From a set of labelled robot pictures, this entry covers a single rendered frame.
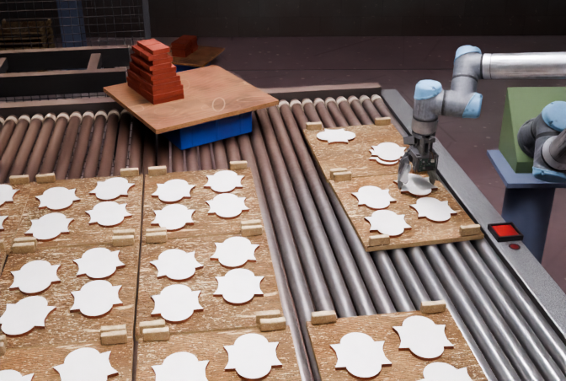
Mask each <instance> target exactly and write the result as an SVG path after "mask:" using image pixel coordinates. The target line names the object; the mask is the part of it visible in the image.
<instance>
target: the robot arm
mask: <svg viewBox="0 0 566 381"><path fill-rule="evenodd" d="M479 79H566V52H524V53H481V50H480V49H479V48H478V47H476V46H461V47H460V48H458V49H457V53H456V57H455V60H454V68H453V74H452V80H451V90H444V89H442V87H441V84H440V83H439V82H437V81H434V80H422V81H419V82H418V83H417V84H416V88H415V93H414V110H413V116H412V125H411V129H412V134H410V135H408V136H407V137H404V138H403V144H408V145H409V148H408V149H407V152H405V154H404V155H403V156H402V157H401V159H400V162H399V166H398V188H399V190H400V189H401V187H402V185H403V183H404V184H407V183H408V173H409V171H410V170H411V164H409V161H410V162H411V163H412V165H413V170H414V172H416V170H417V171H418V172H423V171H428V173H427V174H428V176H429V181H430V183H431V184H432V185H434V183H435V180H437V181H438V177H437V175H436V170H437V165H438V158H439V155H438V154H437V152H436V151H435V150H434V149H433V148H432V147H433V142H435V132H436V127H437V122H439V120H438V115H447V116H455V117H462V118H474V119H476V118H478V117H479V116H480V111H481V105H482V98H483V96H482V95H481V94H478V93H477V86H478V80H479ZM517 141H518V144H519V146H520V148H521V150H522V151H523V153H525V154H526V155H527V156H529V157H531V158H534V162H533V167H532V168H533V171H532V174H533V176H534V177H535V178H536V179H538V180H542V181H546V182H552V183H564V182H566V102H564V101H554V102H552V103H550V104H549V105H547V106H545V107H544V108H543V110H542V112H541V113H540V114H539V115H538V116H537V117H536V118H532V119H530V120H528V121H526V122H525V123H524V124H523V125H522V126H521V128H520V129H519V131H518V134H517ZM436 159H437V160H436Z"/></svg>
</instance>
